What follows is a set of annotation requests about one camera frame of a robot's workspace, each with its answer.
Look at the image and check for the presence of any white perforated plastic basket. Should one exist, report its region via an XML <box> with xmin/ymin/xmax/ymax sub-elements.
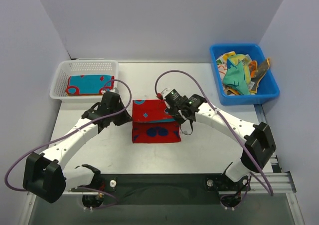
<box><xmin>49</xmin><ymin>59</ymin><xmax>119</xmax><ymax>103</ymax></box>

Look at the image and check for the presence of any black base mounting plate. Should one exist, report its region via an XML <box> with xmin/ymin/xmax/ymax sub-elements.
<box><xmin>80</xmin><ymin>174</ymin><xmax>251</xmax><ymax>209</ymax></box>

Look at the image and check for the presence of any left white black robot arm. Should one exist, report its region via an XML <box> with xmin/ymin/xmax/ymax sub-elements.
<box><xmin>22</xmin><ymin>92</ymin><xmax>132</xmax><ymax>203</ymax></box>

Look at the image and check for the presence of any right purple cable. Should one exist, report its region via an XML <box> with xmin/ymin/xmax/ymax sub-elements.
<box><xmin>154</xmin><ymin>70</ymin><xmax>274</xmax><ymax>208</ymax></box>

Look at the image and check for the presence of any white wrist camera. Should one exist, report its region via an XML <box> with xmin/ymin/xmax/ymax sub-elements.
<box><xmin>157</xmin><ymin>88</ymin><xmax>172</xmax><ymax>108</ymax></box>
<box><xmin>100</xmin><ymin>87</ymin><xmax>119</xmax><ymax>95</ymax></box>

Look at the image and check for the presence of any folded blue red towel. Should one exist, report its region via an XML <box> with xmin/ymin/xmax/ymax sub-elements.
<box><xmin>65</xmin><ymin>74</ymin><xmax>115</xmax><ymax>96</ymax></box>

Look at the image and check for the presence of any yellow orange towel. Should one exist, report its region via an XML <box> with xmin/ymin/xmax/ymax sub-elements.
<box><xmin>227</xmin><ymin>54</ymin><xmax>258</xmax><ymax>83</ymax></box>

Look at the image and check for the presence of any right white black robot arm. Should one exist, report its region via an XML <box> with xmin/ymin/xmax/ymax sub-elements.
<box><xmin>160</xmin><ymin>88</ymin><xmax>276</xmax><ymax>182</ymax></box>

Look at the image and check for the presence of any red blue tiger towel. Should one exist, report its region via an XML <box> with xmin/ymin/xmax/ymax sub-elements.
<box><xmin>132</xmin><ymin>99</ymin><xmax>181</xmax><ymax>144</ymax></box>

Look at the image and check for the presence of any green teal crumpled towel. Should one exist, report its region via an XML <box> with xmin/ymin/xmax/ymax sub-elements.
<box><xmin>223</xmin><ymin>60</ymin><xmax>251</xmax><ymax>95</ymax></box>

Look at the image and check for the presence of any white patterned towel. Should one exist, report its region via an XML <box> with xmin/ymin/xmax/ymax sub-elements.
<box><xmin>216</xmin><ymin>51</ymin><xmax>236</xmax><ymax>77</ymax></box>

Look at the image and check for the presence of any blue plastic bin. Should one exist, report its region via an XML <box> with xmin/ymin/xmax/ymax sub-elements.
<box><xmin>209</xmin><ymin>43</ymin><xmax>280</xmax><ymax>106</ymax></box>

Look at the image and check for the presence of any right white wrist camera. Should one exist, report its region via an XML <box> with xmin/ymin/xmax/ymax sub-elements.
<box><xmin>157</xmin><ymin>88</ymin><xmax>172</xmax><ymax>108</ymax></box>

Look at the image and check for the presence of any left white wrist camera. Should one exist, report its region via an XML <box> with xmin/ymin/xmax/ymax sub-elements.
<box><xmin>100</xmin><ymin>87</ymin><xmax>119</xmax><ymax>95</ymax></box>

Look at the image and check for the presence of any grey orange-edged towel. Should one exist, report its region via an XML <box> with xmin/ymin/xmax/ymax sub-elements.
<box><xmin>249</xmin><ymin>58</ymin><xmax>271</xmax><ymax>94</ymax></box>

